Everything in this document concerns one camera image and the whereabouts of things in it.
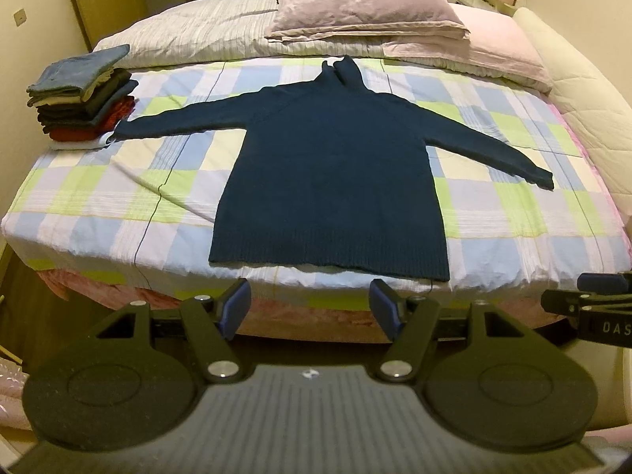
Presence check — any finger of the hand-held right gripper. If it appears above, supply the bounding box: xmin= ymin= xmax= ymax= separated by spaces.
xmin=577 ymin=271 xmax=632 ymax=297
xmin=540 ymin=288 xmax=632 ymax=318

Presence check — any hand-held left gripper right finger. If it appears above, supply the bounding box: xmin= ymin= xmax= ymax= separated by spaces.
xmin=369 ymin=278 xmax=544 ymax=385

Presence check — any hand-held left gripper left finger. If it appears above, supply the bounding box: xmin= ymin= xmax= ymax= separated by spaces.
xmin=74 ymin=278 xmax=252 ymax=385

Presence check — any navy blue sweater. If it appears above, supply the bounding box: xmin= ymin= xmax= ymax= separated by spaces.
xmin=113 ymin=54 xmax=555 ymax=282

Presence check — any stack of folded clothes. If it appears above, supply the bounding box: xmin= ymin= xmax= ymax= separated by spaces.
xmin=27 ymin=43 xmax=139 ymax=151

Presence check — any checkered bed sheet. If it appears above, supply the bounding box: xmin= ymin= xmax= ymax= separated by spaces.
xmin=0 ymin=54 xmax=632 ymax=356

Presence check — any cream quilted blanket roll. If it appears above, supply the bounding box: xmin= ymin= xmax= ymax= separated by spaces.
xmin=513 ymin=7 xmax=632 ymax=198

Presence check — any pink pillow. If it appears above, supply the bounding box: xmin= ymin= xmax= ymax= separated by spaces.
xmin=382 ymin=2 xmax=554 ymax=94

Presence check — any mauve pillow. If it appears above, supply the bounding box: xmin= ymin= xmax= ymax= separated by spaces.
xmin=264 ymin=0 xmax=472 ymax=44

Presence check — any wooden door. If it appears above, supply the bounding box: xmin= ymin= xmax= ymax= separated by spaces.
xmin=62 ymin=0 xmax=149 ymax=53

